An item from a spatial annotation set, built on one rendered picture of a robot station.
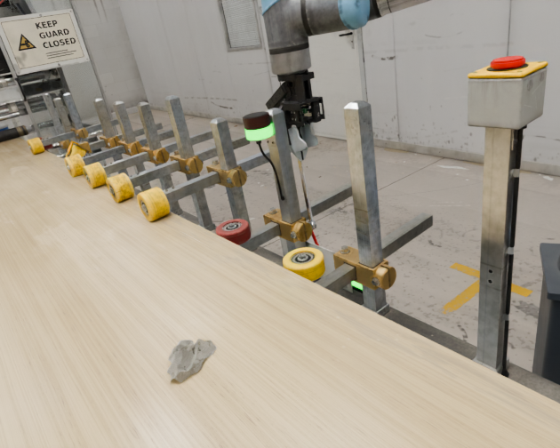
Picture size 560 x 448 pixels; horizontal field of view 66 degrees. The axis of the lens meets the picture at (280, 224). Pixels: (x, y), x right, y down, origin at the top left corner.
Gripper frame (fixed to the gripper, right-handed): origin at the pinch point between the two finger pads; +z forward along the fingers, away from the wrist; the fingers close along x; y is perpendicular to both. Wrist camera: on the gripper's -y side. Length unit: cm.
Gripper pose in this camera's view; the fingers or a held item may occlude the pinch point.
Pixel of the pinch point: (299, 155)
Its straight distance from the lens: 109.3
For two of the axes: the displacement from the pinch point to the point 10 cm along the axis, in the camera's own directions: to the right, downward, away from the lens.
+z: 1.7, 8.9, 4.3
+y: 6.3, 2.4, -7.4
